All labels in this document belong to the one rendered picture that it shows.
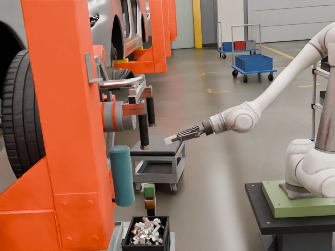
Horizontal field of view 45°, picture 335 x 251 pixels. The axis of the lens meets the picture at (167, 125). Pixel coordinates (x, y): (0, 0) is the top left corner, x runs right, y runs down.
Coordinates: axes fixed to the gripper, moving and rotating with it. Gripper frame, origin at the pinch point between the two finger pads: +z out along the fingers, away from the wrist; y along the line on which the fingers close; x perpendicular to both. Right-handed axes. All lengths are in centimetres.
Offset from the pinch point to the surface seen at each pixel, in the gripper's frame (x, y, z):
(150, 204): 7.9, 43.0, 13.4
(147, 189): 1.8, 43.0, 12.3
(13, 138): -32, 35, 54
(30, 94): -45, 30, 42
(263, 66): 90, -509, -164
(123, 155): -7.0, 20.5, 20.1
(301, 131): 105, -213, -118
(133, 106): -26.4, 24.9, 8.1
